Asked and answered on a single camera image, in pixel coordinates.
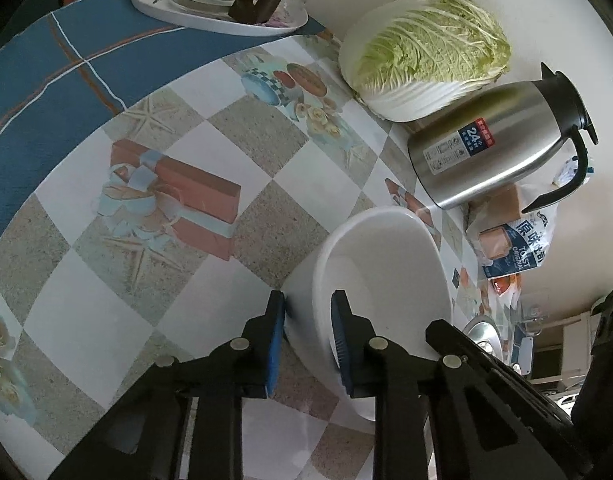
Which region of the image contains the white oval tray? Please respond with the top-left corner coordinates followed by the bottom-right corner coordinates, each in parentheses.
top-left (131, 0), bottom-right (308, 37)

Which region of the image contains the large stainless steel plate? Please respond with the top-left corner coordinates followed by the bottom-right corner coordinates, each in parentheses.
top-left (463, 315), bottom-right (504, 361)

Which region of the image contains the toast bread bag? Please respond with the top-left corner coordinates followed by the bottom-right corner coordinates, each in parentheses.
top-left (466, 156), bottom-right (579, 280)

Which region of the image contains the white squarish bowl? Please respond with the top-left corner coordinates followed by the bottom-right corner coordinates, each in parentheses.
top-left (282, 206), bottom-right (451, 420)

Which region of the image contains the stainless steel thermos jug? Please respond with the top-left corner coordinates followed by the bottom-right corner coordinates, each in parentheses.
top-left (407, 64), bottom-right (599, 214)

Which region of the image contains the orange snack packet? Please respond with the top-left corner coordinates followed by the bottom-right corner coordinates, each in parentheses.
top-left (491, 273), bottom-right (522, 308)

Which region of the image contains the clear glass mug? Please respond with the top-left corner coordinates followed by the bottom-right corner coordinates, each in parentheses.
top-left (517, 304), bottom-right (549, 337)

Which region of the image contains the white power adapter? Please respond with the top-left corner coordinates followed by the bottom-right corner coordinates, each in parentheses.
top-left (517, 337), bottom-right (534, 376)

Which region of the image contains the white shelf unit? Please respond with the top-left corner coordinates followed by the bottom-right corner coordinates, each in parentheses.
top-left (527, 311), bottom-right (594, 392)

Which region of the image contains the napa cabbage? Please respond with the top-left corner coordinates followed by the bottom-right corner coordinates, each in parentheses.
top-left (339, 0), bottom-right (511, 122)

